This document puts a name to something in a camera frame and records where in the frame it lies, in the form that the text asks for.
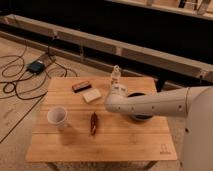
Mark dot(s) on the dark ceramic bowl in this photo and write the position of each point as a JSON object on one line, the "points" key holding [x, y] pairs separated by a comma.
{"points": [[138, 117]]}

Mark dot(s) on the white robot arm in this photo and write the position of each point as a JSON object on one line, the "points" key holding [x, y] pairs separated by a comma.
{"points": [[193, 103]]}

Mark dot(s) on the small clear bottle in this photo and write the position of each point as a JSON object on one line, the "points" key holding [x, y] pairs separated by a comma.
{"points": [[115, 75]]}

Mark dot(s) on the beige sponge block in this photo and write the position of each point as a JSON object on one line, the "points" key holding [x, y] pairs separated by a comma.
{"points": [[91, 95]]}

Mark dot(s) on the brown black eraser block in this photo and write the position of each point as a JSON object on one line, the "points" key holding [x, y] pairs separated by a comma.
{"points": [[81, 86]]}

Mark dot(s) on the red chili pepper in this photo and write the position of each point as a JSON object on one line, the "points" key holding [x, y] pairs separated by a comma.
{"points": [[93, 123]]}

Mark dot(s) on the wooden table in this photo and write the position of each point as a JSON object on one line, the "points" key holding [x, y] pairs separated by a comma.
{"points": [[117, 137]]}

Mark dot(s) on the blue power box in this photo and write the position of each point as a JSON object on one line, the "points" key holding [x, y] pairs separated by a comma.
{"points": [[35, 67]]}

